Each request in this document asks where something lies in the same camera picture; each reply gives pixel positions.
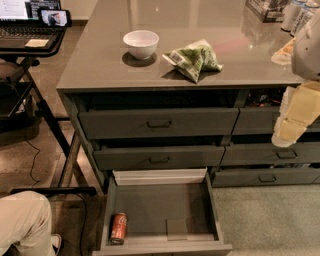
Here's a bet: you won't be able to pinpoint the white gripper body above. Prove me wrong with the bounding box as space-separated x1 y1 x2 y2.
271 81 320 148

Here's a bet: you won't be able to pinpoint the red coke can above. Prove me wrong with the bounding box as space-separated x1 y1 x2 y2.
110 213 127 245

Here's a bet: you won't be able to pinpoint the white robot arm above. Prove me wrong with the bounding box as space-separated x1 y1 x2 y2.
271 11 320 148

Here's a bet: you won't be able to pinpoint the middle right grey drawer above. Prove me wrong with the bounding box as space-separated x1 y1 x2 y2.
221 142 320 166

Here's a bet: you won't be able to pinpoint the top right grey drawer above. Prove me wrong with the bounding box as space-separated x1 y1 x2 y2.
232 105 320 136

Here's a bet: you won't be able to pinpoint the white can left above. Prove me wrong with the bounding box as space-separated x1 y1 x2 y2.
281 0 305 32

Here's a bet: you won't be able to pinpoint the bottom right grey drawer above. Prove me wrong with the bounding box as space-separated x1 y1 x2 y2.
211 168 320 187

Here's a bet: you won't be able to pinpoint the open bottom left drawer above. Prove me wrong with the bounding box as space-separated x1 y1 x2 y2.
92 173 232 256

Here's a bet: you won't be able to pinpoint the grey counter cabinet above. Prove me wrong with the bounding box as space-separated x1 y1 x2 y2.
57 0 319 184

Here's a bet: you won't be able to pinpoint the middle left grey drawer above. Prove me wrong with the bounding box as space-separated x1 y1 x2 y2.
93 145 224 170

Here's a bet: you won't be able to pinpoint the cardboard box of snacks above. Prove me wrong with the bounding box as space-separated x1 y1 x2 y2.
245 0 291 23

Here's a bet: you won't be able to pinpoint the green chip bag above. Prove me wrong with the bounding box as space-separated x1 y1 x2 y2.
162 39 223 83

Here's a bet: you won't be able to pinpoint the white ceramic bowl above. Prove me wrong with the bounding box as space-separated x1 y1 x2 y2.
123 30 159 60

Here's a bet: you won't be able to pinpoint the black smartphone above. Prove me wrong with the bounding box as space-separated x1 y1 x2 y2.
38 9 72 27

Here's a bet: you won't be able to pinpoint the black laptop stand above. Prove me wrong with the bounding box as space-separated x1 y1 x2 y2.
1 33 97 196

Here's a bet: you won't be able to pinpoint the yellow sticky note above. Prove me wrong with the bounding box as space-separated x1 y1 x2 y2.
25 39 49 48

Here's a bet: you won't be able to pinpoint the white shoe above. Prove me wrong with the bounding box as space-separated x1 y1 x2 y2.
51 234 62 256

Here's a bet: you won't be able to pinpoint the black laptop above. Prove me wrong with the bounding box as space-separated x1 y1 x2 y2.
0 0 66 51

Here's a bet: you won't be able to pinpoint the person's leg beige trousers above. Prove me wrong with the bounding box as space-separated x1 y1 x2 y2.
0 191 55 256

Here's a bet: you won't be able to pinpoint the black cable on floor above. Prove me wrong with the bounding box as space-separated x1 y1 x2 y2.
23 116 88 256

